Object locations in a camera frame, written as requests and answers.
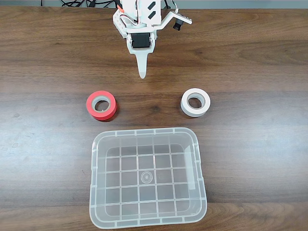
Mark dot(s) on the red tape roll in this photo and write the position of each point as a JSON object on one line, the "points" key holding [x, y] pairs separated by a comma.
{"points": [[90, 106]]}

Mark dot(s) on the clear plastic box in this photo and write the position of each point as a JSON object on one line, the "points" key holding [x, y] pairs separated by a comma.
{"points": [[96, 168]]}

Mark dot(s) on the white tape roll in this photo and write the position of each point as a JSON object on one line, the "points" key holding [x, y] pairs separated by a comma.
{"points": [[184, 103]]}

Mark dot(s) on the camera on white bracket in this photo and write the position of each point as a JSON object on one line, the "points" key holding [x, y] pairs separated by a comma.
{"points": [[179, 20]]}

